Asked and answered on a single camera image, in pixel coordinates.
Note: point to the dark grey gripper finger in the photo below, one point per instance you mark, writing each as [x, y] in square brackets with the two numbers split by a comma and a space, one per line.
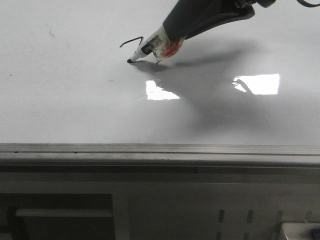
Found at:
[189, 18]

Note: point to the white whiteboard marker pen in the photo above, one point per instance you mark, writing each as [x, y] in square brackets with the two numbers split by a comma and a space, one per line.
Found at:
[144, 49]

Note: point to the white whiteboard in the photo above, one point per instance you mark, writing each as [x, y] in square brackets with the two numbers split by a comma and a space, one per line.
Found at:
[64, 76]

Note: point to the white box with blue item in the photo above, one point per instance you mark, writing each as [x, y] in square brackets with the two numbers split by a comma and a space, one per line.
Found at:
[299, 231]

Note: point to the aluminium whiteboard frame tray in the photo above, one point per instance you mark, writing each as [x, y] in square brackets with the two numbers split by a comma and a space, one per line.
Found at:
[48, 156]

